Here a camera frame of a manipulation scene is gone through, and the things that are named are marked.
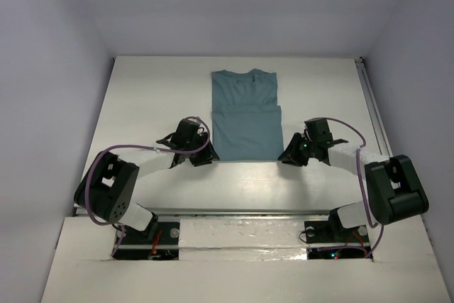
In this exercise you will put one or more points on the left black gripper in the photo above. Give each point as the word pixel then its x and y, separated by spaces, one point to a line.
pixel 198 150

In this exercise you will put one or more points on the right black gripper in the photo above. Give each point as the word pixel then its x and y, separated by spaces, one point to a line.
pixel 291 155

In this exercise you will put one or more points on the teal t shirt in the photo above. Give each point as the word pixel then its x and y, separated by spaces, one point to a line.
pixel 246 116

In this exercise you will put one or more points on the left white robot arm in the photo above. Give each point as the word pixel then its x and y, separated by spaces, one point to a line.
pixel 106 190

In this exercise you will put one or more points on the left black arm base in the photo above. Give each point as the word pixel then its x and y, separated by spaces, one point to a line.
pixel 159 241

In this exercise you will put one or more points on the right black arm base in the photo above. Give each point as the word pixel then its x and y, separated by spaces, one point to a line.
pixel 330 240

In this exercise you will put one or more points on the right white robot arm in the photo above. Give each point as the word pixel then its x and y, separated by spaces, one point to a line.
pixel 390 188

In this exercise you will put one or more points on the aluminium front rail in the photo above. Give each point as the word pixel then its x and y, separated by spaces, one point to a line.
pixel 237 212

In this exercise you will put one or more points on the aluminium rail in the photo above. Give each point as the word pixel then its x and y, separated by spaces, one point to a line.
pixel 377 124
pixel 237 212

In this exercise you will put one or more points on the aluminium right side rail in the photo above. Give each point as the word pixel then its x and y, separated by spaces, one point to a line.
pixel 377 124

